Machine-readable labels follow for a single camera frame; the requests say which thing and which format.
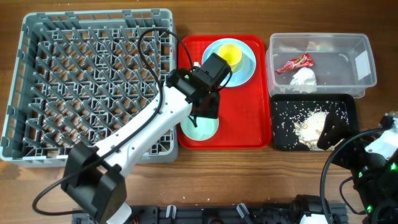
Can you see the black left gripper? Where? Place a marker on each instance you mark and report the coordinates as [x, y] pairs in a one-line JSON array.
[[213, 112]]

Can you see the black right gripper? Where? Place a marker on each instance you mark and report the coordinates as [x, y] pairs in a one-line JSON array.
[[341, 130]]

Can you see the mint green bowl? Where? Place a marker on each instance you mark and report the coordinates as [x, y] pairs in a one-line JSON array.
[[205, 128]]

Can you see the white napkin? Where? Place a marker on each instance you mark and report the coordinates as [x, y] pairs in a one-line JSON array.
[[304, 81]]

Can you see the red snack wrapper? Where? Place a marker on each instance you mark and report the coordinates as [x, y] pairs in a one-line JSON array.
[[303, 61]]

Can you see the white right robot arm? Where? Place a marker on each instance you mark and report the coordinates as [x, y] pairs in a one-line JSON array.
[[377, 188]]

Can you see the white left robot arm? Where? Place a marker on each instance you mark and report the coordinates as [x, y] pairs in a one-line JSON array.
[[95, 176]]

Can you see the black waste tray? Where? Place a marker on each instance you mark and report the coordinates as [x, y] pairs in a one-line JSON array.
[[285, 106]]

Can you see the clear plastic waste bin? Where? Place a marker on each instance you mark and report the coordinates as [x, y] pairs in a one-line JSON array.
[[344, 62]]

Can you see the grey plastic dishwasher rack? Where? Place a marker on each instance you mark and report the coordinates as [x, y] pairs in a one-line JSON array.
[[79, 76]]

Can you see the red plastic serving tray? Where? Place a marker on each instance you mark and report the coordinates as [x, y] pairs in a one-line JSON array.
[[244, 115]]

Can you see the light green small bowl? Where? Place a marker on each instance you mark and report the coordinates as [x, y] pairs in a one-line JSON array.
[[215, 50]]

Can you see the yellow plastic cup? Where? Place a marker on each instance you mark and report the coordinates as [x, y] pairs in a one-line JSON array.
[[232, 54]]

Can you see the light blue plate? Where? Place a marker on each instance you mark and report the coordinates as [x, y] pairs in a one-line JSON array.
[[249, 67]]

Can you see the pile of rice scraps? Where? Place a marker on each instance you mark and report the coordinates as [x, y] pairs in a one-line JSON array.
[[308, 128]]

